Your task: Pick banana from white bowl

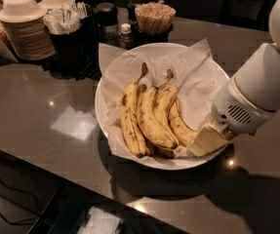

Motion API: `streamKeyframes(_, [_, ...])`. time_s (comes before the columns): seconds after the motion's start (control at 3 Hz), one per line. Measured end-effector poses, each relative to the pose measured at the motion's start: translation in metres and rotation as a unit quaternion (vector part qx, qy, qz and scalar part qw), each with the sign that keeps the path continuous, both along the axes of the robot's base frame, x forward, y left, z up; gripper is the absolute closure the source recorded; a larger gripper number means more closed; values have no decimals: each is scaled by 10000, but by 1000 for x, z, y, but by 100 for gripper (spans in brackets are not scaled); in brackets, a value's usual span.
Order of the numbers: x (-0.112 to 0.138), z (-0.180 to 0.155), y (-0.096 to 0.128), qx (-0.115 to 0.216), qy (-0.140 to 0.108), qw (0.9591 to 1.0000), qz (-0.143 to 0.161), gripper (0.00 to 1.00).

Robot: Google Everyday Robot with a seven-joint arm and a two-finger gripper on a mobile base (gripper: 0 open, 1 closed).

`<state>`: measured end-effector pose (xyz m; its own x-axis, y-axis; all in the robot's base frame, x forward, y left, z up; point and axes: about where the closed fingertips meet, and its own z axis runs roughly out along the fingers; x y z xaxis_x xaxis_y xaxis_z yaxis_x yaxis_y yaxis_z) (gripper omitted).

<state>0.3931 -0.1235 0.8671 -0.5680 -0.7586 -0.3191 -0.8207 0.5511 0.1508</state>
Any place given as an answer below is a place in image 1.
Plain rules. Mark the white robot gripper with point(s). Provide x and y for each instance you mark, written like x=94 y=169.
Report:
x=236 y=110

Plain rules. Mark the small brown sauce bottle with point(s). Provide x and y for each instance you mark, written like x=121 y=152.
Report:
x=126 y=37

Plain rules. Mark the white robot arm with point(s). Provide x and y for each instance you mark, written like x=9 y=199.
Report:
x=250 y=98

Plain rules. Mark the black cup with wooden stirrers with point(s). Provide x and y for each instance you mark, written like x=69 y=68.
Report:
x=154 y=22

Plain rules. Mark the white paper liner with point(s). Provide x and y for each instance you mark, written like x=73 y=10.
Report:
x=185 y=69

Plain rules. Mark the black mesh organizer tray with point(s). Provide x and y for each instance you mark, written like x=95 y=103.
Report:
x=87 y=65

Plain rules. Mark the white paper on floor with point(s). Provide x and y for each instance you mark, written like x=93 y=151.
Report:
x=99 y=221

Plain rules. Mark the white round bowl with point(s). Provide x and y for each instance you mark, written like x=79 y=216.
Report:
x=113 y=62

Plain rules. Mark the black lidded shaker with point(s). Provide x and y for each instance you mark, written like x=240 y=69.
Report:
x=107 y=23

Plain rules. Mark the front stack paper bowls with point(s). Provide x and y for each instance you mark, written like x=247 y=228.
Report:
x=24 y=26

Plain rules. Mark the spotted yellow banana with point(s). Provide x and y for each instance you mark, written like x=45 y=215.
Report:
x=161 y=109
x=147 y=121
x=129 y=103
x=183 y=133

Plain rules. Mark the black cup with plastic cutlery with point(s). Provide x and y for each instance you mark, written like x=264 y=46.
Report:
x=64 y=26

